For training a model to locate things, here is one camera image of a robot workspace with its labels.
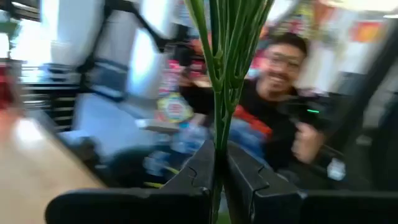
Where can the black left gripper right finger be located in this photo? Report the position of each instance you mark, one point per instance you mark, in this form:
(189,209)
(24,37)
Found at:
(264,205)

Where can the black pole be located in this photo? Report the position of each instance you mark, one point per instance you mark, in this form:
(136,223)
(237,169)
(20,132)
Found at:
(367,81)

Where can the person's hand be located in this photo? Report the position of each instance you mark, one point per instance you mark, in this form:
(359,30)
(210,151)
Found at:
(306,143)

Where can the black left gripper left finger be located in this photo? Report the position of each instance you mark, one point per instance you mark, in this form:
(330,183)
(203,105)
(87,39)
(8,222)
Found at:
(174,205)

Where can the white round pillar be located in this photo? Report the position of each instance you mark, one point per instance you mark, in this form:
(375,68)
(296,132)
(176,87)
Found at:
(71,31)

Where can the black tripod stand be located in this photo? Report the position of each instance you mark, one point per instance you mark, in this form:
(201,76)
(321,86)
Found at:
(149,28)

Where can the green plant stems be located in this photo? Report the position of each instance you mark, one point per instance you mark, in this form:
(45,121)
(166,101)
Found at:
(222,109)

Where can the person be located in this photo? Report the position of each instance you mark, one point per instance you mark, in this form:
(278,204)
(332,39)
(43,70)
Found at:
(280,71)

